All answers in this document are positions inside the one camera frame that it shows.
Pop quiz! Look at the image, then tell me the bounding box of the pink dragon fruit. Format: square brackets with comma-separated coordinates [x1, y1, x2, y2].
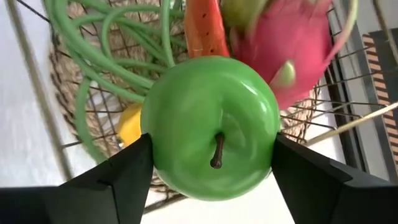
[220, 0, 360, 110]

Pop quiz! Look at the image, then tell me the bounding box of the yellow lemon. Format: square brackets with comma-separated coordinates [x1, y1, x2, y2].
[117, 104, 144, 147]

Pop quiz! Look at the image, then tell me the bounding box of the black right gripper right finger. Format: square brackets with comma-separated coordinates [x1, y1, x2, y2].
[271, 133, 398, 224]

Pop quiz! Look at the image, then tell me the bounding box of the round woven straw mat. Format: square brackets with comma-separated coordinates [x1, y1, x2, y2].
[49, 0, 321, 194]

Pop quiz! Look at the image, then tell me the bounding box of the red watermelon slice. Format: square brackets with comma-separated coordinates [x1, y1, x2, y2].
[183, 0, 231, 59]

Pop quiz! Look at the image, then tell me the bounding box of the black hazard-striped floor mat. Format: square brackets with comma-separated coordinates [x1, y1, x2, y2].
[362, 27, 398, 175]

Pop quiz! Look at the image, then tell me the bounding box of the green bean bundle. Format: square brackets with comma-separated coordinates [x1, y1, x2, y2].
[45, 0, 187, 164]

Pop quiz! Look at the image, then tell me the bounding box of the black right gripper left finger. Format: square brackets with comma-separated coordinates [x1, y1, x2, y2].
[0, 133, 155, 224]

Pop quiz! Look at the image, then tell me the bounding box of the green apple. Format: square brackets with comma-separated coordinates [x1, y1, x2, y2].
[140, 55, 280, 202]

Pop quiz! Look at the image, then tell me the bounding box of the black metal table frame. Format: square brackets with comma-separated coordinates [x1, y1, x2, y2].
[323, 0, 398, 184]

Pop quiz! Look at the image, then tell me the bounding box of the black wire basket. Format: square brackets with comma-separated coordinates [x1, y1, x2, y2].
[6, 0, 398, 215]

